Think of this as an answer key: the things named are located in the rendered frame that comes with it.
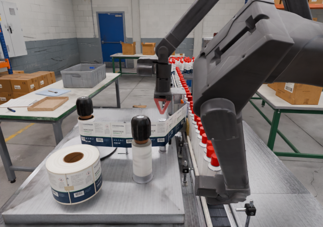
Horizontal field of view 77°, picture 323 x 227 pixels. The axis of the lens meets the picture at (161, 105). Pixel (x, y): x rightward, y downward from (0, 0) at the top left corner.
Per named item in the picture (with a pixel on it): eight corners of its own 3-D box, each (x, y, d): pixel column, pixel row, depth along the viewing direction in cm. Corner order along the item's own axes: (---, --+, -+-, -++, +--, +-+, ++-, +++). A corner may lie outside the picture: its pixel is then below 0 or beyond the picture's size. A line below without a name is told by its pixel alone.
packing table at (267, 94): (226, 104, 440) (230, 68, 413) (265, 105, 432) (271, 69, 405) (262, 169, 235) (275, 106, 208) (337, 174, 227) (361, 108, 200)
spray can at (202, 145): (194, 171, 97) (197, 132, 89) (204, 170, 98) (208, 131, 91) (199, 178, 92) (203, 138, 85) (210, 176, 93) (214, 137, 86)
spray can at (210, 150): (199, 185, 88) (203, 144, 81) (211, 185, 88) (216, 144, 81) (202, 195, 83) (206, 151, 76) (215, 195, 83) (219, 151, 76)
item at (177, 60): (162, 68, 354) (162, 56, 347) (195, 68, 354) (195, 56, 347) (162, 73, 311) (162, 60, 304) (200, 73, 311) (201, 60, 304)
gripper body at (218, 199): (204, 182, 70) (208, 178, 64) (233, 182, 71) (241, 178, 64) (206, 204, 67) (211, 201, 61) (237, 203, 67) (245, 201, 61)
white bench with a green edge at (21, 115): (85, 114, 388) (79, 72, 360) (124, 116, 381) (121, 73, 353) (2, 185, 211) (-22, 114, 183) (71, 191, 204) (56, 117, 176)
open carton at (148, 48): (140, 55, 616) (140, 42, 603) (143, 53, 656) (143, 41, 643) (154, 55, 610) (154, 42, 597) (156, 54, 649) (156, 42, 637)
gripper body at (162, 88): (154, 98, 75) (154, 79, 73) (155, 91, 85) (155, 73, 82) (171, 99, 75) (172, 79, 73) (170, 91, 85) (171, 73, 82)
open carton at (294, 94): (265, 94, 245) (271, 62, 232) (307, 94, 245) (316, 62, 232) (282, 105, 209) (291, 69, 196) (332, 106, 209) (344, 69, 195)
